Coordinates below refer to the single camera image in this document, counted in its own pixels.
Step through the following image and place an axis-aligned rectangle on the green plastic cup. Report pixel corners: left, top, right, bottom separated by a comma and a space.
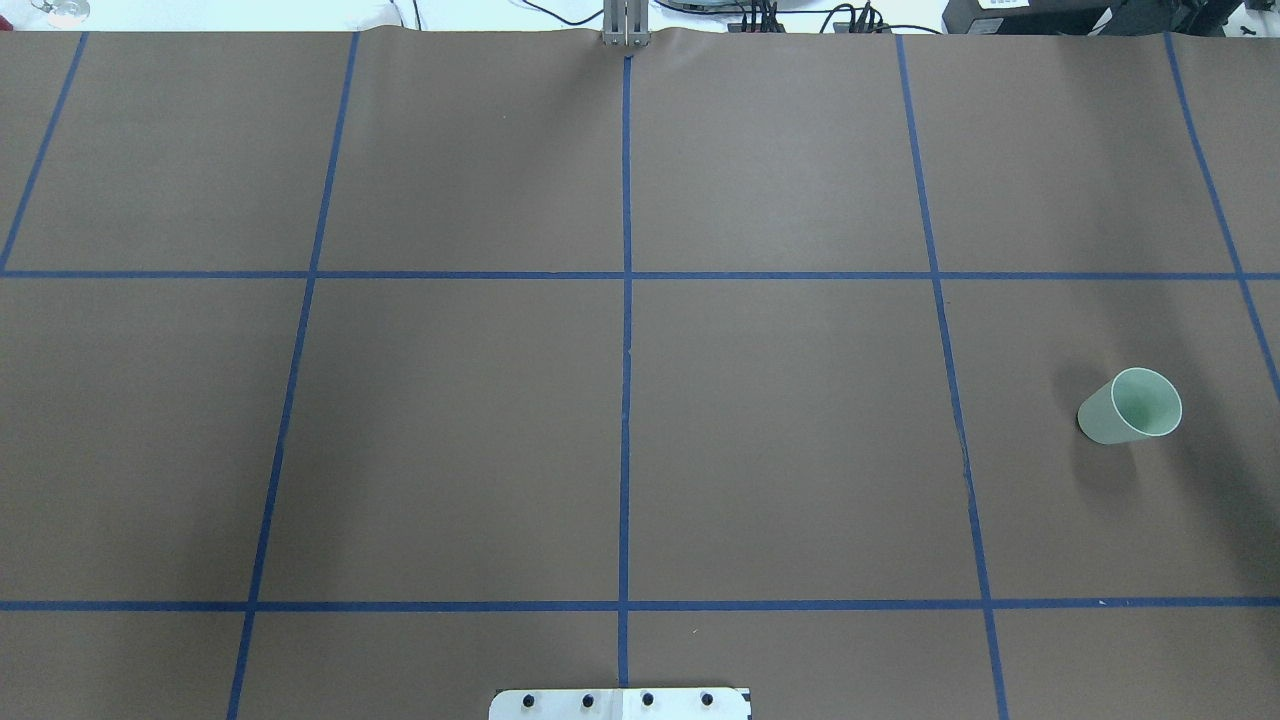
1076, 366, 1184, 445

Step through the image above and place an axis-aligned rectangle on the brown paper table mat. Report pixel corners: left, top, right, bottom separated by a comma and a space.
3, 27, 1277, 719

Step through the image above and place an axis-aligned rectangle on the grey aluminium frame post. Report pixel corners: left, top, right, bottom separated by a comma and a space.
602, 0, 652, 47

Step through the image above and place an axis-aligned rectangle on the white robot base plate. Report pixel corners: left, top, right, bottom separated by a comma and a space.
488, 687, 753, 719

